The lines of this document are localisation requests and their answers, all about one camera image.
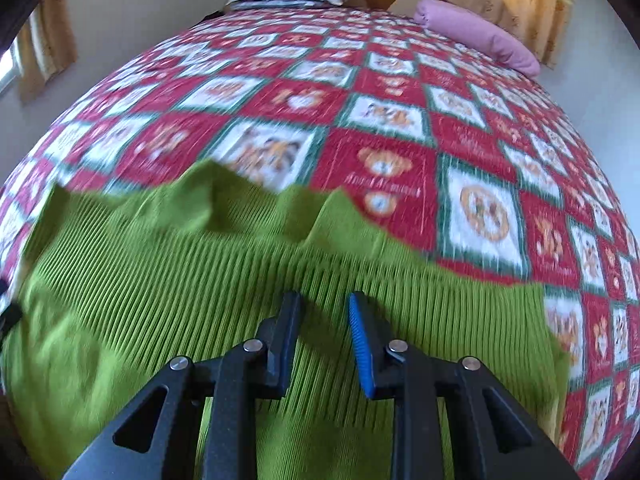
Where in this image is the yellow curtain at side window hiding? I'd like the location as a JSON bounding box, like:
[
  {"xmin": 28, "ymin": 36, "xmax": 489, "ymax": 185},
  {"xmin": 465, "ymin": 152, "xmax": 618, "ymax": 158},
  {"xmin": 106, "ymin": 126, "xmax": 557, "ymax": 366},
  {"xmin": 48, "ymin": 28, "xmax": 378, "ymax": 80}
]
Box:
[{"xmin": 11, "ymin": 0, "xmax": 78, "ymax": 103}]

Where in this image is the red patchwork bedspread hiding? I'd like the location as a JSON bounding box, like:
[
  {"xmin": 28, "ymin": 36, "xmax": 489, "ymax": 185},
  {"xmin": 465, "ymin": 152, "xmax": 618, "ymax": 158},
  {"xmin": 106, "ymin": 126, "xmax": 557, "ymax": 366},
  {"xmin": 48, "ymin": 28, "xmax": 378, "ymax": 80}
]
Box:
[{"xmin": 1, "ymin": 8, "xmax": 639, "ymax": 479}]

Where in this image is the green orange white striped sweater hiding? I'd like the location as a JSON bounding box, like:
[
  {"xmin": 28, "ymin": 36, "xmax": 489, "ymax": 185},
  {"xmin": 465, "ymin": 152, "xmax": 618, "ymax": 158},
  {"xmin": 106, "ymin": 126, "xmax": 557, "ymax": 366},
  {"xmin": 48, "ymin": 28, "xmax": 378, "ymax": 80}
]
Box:
[{"xmin": 2, "ymin": 162, "xmax": 568, "ymax": 479}]

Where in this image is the side window with metal frame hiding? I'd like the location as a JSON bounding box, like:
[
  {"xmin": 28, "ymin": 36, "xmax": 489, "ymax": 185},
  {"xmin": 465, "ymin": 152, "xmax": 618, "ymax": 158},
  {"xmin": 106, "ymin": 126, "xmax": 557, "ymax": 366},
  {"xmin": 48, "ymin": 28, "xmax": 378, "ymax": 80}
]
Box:
[{"xmin": 0, "ymin": 47, "xmax": 20, "ymax": 96}]

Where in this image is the pink pillow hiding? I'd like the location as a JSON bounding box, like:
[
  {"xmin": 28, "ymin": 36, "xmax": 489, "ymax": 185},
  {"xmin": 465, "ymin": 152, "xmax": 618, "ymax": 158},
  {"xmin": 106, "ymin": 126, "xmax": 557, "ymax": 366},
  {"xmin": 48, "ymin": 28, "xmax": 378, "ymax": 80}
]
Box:
[{"xmin": 413, "ymin": 0, "xmax": 540, "ymax": 78}]

